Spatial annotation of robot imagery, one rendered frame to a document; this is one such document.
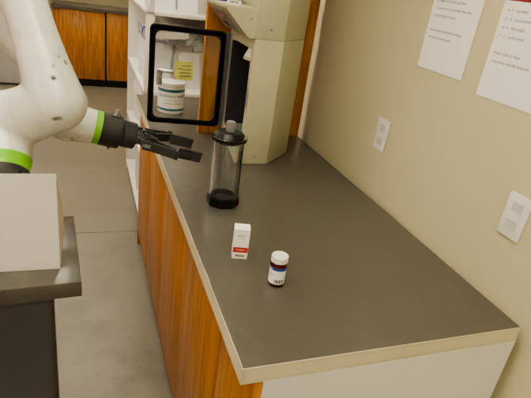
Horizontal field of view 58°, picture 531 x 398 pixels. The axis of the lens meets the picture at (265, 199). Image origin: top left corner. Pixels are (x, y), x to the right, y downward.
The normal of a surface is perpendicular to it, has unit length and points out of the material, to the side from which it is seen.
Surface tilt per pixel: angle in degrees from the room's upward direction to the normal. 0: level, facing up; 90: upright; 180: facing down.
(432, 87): 90
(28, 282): 0
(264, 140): 90
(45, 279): 0
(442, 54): 90
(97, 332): 0
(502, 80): 90
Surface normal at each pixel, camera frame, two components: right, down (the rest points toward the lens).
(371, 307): 0.14, -0.90
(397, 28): -0.94, 0.02
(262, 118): 0.32, 0.43
